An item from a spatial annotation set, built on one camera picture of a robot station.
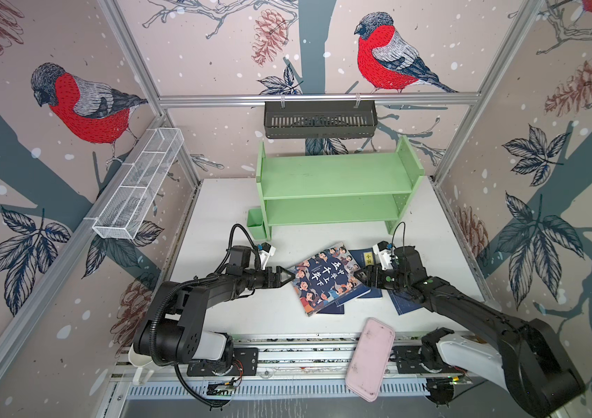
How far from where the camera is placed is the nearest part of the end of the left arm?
0.74 m

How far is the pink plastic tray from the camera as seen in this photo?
0.69m

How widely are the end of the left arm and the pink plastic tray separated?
0.96 feet
